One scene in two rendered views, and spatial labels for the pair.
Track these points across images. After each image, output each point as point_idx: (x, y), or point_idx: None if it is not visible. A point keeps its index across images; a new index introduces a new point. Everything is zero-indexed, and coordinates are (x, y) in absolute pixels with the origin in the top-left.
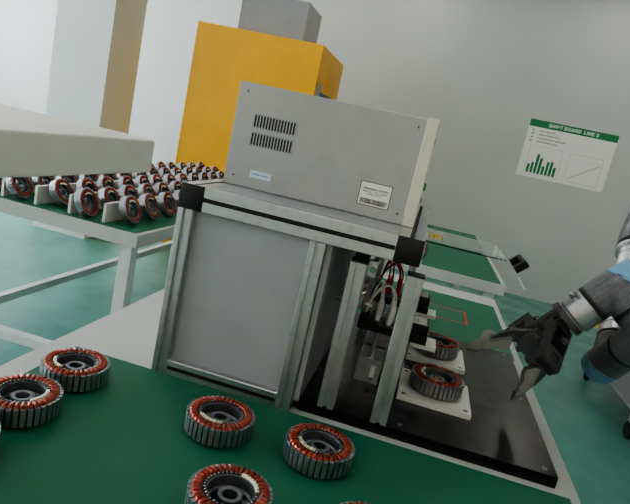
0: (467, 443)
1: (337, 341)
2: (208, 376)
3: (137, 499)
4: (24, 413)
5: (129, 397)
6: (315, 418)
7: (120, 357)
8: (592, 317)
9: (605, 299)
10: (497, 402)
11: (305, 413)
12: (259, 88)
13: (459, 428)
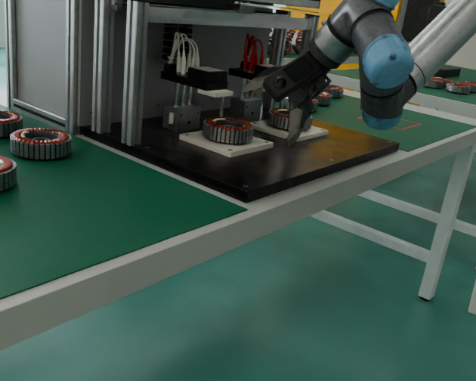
0: (193, 164)
1: (95, 70)
2: (32, 109)
3: None
4: None
5: None
6: (89, 140)
7: None
8: (331, 41)
9: (339, 18)
10: (294, 156)
11: (86, 137)
12: None
13: (206, 158)
